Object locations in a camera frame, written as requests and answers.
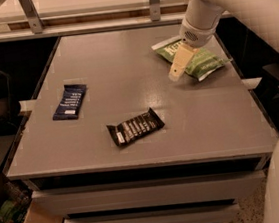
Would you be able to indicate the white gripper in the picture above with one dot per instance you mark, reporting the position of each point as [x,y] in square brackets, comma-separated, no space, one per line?
[195,37]

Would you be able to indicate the green jalapeno chip bag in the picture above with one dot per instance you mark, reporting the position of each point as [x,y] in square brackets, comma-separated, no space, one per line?
[203,64]

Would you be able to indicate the black rxbar chocolate bar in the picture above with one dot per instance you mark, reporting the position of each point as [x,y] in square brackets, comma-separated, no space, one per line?
[135,128]

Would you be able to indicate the blue rxbar blueberry bar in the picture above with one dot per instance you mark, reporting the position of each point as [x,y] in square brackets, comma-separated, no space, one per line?
[70,103]

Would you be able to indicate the white upper shelf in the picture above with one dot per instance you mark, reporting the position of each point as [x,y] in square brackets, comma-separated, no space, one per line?
[83,2]

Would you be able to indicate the middle metal shelf bracket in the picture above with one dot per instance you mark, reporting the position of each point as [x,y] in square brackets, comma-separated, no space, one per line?
[154,10]

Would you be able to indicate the metal shelf bracket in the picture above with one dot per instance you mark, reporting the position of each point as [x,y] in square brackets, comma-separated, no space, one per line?
[32,16]
[154,10]

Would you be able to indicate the left metal shelf bracket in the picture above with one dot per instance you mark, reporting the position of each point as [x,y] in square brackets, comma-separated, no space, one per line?
[32,16]

